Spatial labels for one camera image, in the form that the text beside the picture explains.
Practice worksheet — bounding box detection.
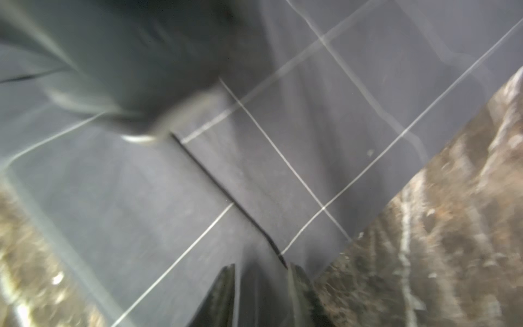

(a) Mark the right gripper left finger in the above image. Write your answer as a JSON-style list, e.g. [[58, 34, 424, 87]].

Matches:
[[189, 264, 236, 327]]

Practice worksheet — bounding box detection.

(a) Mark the grey grid pillowcase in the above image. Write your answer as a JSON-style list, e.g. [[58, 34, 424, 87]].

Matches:
[[1, 1, 522, 326]]

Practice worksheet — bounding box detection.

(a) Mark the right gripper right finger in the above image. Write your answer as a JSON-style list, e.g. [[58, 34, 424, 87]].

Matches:
[[287, 264, 333, 327]]

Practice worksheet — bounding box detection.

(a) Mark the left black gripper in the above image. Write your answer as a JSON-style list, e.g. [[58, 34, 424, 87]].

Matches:
[[1, 1, 245, 143]]

